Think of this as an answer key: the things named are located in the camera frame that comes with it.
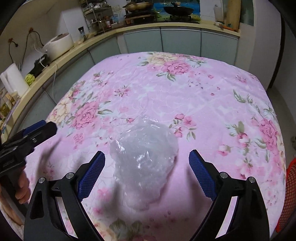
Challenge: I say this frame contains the clear plastic bag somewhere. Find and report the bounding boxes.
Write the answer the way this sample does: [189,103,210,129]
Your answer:
[109,116,179,211]

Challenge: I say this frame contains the grey kitchen counter cabinets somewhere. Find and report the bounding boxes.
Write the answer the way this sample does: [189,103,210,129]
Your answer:
[1,21,240,142]

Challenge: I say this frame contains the red mesh trash basket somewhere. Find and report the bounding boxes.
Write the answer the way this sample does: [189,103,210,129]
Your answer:
[275,158,295,233]

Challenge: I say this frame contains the person's left hand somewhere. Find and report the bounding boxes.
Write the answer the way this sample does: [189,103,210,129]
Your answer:
[1,166,31,225]

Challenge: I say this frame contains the white electric kettle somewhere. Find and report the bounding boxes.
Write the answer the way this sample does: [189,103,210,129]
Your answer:
[1,63,29,98]

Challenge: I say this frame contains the white rice cooker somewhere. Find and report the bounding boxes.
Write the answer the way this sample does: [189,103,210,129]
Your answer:
[43,33,74,62]

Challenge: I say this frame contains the pink floral tablecloth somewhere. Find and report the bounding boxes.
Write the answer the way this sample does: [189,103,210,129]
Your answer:
[25,52,286,240]

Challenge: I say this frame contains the metal spice rack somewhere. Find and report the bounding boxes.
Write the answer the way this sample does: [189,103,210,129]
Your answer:
[78,0,113,34]

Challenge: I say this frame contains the black gas stove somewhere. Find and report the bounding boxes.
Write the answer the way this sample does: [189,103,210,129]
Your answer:
[125,13,201,25]

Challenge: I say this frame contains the golden frying pan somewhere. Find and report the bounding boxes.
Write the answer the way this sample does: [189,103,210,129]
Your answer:
[123,1,154,12]

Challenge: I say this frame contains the black wok on stove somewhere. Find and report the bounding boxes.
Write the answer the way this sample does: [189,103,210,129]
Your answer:
[164,2,194,17]

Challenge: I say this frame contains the wooden cutting board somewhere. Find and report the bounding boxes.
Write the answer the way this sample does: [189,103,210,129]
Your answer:
[225,0,241,32]

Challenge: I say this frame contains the white paper towel roll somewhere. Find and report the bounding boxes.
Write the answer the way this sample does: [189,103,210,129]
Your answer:
[214,5,224,23]

